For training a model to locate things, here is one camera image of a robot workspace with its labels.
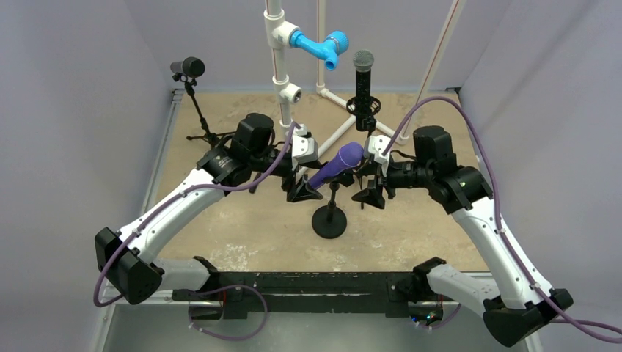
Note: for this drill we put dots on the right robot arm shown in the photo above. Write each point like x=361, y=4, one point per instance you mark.
x=520, y=300

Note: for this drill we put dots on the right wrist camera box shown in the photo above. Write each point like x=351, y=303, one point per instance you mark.
x=376, y=150

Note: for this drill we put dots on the black tripod stand with shockmount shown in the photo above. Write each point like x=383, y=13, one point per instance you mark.
x=360, y=171

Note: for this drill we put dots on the black speckled condenser microphone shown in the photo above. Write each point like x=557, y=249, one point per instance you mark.
x=363, y=61

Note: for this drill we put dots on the purple microphone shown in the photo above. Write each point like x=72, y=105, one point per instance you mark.
x=347, y=157

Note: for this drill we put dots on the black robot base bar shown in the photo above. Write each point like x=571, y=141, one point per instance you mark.
x=392, y=294

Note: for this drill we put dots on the black round-base microphone stand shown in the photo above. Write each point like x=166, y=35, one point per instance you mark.
x=330, y=221

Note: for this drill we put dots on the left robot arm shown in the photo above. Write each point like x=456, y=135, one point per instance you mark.
x=128, y=259

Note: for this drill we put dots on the blue plastic faucet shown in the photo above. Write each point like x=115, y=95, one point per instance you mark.
x=327, y=51

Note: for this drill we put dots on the small dark grey microphone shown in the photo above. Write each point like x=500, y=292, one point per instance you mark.
x=190, y=66

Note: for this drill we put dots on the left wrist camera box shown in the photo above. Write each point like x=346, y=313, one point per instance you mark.
x=304, y=148

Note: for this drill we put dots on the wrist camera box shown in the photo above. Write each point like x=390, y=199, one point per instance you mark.
x=376, y=150
x=304, y=148

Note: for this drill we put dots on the small black tripod stand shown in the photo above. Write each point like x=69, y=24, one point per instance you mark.
x=208, y=136

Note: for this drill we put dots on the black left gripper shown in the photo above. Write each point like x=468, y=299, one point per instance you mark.
x=299, y=190

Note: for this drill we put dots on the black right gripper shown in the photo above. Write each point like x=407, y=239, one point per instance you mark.
x=378, y=176

